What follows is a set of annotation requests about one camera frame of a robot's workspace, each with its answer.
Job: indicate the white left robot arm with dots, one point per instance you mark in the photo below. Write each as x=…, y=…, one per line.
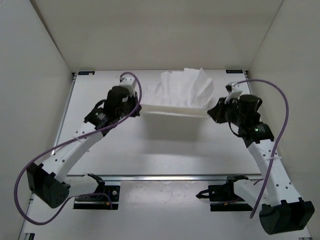
x=48, y=179

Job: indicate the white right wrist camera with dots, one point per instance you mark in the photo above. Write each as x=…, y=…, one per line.
x=234, y=92

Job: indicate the black right corner label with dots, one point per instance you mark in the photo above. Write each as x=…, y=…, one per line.
x=234, y=71

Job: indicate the white pleated skirt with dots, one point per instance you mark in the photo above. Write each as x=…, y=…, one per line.
x=187, y=93

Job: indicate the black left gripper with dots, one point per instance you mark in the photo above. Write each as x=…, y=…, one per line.
x=135, y=96

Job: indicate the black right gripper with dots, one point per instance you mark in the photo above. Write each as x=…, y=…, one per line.
x=217, y=113

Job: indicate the aluminium front table rail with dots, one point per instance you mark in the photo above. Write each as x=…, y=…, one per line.
x=165, y=178

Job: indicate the black corner bracket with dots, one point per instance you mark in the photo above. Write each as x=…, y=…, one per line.
x=86, y=73

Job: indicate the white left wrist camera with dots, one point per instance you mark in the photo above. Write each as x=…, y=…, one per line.
x=129, y=83

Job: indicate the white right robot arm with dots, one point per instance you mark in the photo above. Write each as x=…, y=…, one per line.
x=280, y=207

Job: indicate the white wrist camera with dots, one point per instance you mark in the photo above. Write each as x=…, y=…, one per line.
x=129, y=83
x=234, y=92

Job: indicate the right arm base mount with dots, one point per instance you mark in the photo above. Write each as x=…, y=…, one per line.
x=222, y=197

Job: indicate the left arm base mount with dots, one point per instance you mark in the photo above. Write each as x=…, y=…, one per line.
x=105, y=197

